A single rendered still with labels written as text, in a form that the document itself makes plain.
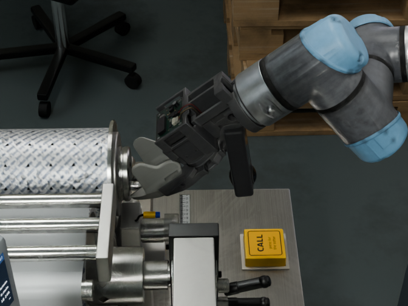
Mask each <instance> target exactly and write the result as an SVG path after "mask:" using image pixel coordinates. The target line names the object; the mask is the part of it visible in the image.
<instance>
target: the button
mask: <svg viewBox="0 0 408 306"><path fill-rule="evenodd" d="M243 241H244V251H245V265H246V267H281V266H285V264H286V253H285V243H284V232H283V229H245V230H244V232H243Z"/></svg>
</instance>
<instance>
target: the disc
mask: <svg viewBox="0 0 408 306"><path fill-rule="evenodd" d="M115 132H118V128H117V123H116V121H115V120H111V121H110V125H109V133H108V141H107V184H110V183H112V147H113V139H114V133H115ZM118 218H119V216H116V218H115V228H116V227H117V225H118Z"/></svg>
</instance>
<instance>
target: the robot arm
mask: <svg viewBox="0 0 408 306"><path fill-rule="evenodd" d="M403 82H408V25H403V26H395V27H394V26H393V24H392V23H391V22H390V21H389V20H388V19H386V18H385V17H381V16H378V15H376V14H366V15H361V16H358V17H356V18H354V19H353V20H351V21H350V22H348V21H347V20H346V19H345V18H344V17H343V16H341V15H337V14H332V15H328V16H327V17H325V18H324V19H320V20H319V21H317V22H316V23H314V24H312V25H311V26H309V27H306V28H304V29H303V30H301V32H300V33H299V34H298V35H296V36H295V37H294V38H292V39H290V40H289V41H287V42H286V43H285V44H283V45H281V46H280V47H278V48H277V49H276V50H274V51H273V52H271V53H270V54H268V55H267V56H265V57H264V58H262V59H260V60H259V61H257V62H256V63H254V64H253V65H251V66H250V67H248V68H247V69H245V70H244V71H242V72H241V73H239V74H238V75H237V76H236V79H233V80H231V79H230V78H229V77H228V76H226V75H225V74H224V73H223V72H222V71H221V72H219V73H218V74H217V75H215V76H214V77H212V78H211V79H209V80H208V81H206V82H205V83H203V84H202V85H201V86H199V87H198V88H196V89H194V90H193V91H192V92H190V91H189V90H188V89H187V88H184V89H182V90H181V91H180V92H178V93H176V94H175V95H174V96H172V97H171V98H169V99H168V100H166V101H165V102H164V103H162V104H161V105H159V106H157V107H156V108H155V109H156V110H157V111H158V112H159V113H158V114H157V116H156V138H155V141H154V140H151V139H148V138H145V137H139V138H137V139H136V140H135V141H134V143H133V146H134V148H135V150H136V151H137V152H138V154H139V156H140V157H141V159H142V160H143V161H144V163H139V164H136V165H135V166H134V167H133V168H132V174H133V175H134V177H133V178H132V180H131V181H138V182H139V184H140V185H141V186H142V187H141V188H140V189H138V190H137V191H135V192H134V193H132V194H131V198H132V199H134V200H144V199H154V198H158V197H162V196H170V195H173V194H176V193H178V192H182V191H184V190H186V189H188V188H190V187H191V186H193V185H194V184H196V183H197V182H198V181H199V180H200V179H201V178H202V177H204V176H205V175H207V174H209V171H211V170H212V169H213V168H215V167H216V166H217V165H218V164H219V163H220V162H221V161H222V159H223V157H224V156H226V152H227V153H228V159H229V165H230V171H229V180H230V182H231V183H232V185H233V186H234V192H235V195H236V197H248V196H252V195H253V193H254V191H253V184H254V183H255V181H256V177H257V173H256V170H255V168H254V166H253V165H252V164H251V157H250V150H249V146H248V138H247V131H246V129H248V130H249V131H251V132H254V133H255V132H258V131H260V130H261V129H263V128H264V127H266V126H270V125H272V124H273V123H275V122H277V121H278V120H280V119H281V118H283V117H284V116H286V115H288V114H289V113H291V112H292V111H295V110H296V109H298V108H300V107H301V106H303V105H304V104H306V103H310V104H311V105H312V107H313V108H314V109H315V110H316V112H317V113H318V114H319V115H320V116H321V117H322V118H323V119H324V121H325V122H326V123H327V124H328V125H329V126H330V127H331V128H332V129H333V131H334V132H335V133H336V134H337V135H338V137H339V138H340V139H341V140H342V141H343V142H344V145H345V146H346V147H347V148H350V149H351V150H352V151H353V152H354V153H355V154H356V155H357V156H358V157H359V158H360V159H361V160H362V161H364V162H368V163H374V162H380V161H381V160H384V159H385V158H388V157H390V156H391V155H393V154H394V153H395V152H396V151H397V150H398V149H399V148H400V147H401V146H402V145H403V143H404V141H405V139H406V137H407V132H408V128H407V124H406V122H405V121H404V120H403V118H402V117H401V113H400V112H399V111H397V110H396V109H395V108H394V106H393V104H392V103H393V84H394V83H403ZM178 96H179V97H180V99H178V100H177V101H174V102H173V103H172V104H171V105H170V106H168V107H165V105H167V104H168V103H170V102H171V101H172V100H174V99H176V98H177V97H178ZM180 163H181V164H183V165H184V166H183V167H181V164H180Z"/></svg>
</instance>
